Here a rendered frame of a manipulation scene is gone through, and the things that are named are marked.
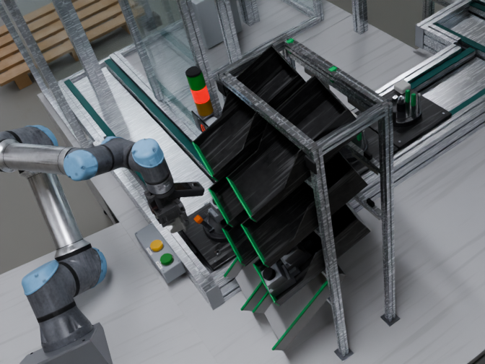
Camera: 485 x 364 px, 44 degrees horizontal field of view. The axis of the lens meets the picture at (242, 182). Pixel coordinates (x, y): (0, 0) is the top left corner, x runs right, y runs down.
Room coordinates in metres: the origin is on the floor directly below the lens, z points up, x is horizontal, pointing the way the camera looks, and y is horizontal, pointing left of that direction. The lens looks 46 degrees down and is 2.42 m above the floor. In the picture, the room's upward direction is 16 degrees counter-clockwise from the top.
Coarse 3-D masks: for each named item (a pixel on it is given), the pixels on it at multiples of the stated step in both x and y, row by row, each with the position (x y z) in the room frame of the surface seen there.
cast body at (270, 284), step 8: (264, 272) 0.82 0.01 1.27; (272, 272) 0.81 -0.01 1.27; (280, 272) 0.81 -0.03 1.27; (288, 272) 0.82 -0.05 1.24; (296, 272) 0.82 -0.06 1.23; (264, 280) 0.81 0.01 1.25; (272, 280) 0.80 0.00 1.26; (280, 280) 0.80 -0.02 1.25; (288, 280) 0.80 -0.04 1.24; (272, 288) 0.79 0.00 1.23; (280, 288) 0.80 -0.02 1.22
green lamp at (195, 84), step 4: (200, 76) 1.45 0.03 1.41; (188, 80) 1.46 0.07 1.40; (192, 80) 1.45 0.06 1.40; (196, 80) 1.44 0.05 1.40; (200, 80) 1.45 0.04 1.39; (204, 80) 1.46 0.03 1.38; (192, 84) 1.45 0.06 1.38; (196, 84) 1.44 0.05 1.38; (200, 84) 1.45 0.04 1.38; (204, 84) 1.45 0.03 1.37; (192, 88) 1.45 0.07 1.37; (196, 88) 1.45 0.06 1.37; (200, 88) 1.45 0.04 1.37
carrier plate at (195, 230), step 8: (200, 208) 1.35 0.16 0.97; (208, 208) 1.34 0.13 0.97; (192, 216) 1.32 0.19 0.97; (192, 224) 1.29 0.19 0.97; (200, 224) 1.28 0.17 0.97; (184, 232) 1.27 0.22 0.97; (192, 232) 1.26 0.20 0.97; (200, 232) 1.25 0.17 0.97; (192, 240) 1.22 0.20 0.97; (200, 240) 1.21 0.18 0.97; (208, 240) 1.21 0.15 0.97; (200, 248) 1.18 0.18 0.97; (208, 248) 1.17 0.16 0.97; (216, 248) 1.17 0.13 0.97; (224, 248) 1.16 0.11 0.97; (208, 256) 1.14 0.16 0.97; (216, 256) 1.14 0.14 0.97; (224, 256) 1.13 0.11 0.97; (232, 256) 1.12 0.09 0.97; (216, 264) 1.11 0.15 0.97
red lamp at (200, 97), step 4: (204, 88) 1.45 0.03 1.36; (192, 92) 1.46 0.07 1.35; (196, 92) 1.45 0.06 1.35; (200, 92) 1.44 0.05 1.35; (204, 92) 1.45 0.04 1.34; (208, 92) 1.46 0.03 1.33; (196, 96) 1.45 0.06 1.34; (200, 96) 1.45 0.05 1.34; (204, 96) 1.45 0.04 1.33; (208, 96) 1.46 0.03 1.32; (196, 100) 1.45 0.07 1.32; (200, 100) 1.45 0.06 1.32; (204, 100) 1.45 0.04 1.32
